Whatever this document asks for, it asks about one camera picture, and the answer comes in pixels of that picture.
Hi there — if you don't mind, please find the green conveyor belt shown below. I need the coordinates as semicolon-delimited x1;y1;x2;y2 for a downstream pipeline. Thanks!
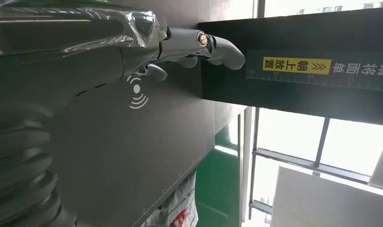
194;125;243;227

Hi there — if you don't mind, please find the grey window frame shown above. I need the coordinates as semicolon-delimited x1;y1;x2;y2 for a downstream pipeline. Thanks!
248;106;383;220

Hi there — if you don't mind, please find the white board panel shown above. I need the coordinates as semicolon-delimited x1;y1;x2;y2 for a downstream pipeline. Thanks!
271;166;383;227

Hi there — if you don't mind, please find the black inbound scanner machine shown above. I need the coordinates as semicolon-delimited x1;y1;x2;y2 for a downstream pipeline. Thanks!
50;0;383;227

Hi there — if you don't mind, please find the grey package red print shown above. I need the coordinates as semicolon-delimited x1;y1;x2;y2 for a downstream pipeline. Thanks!
141;171;199;227

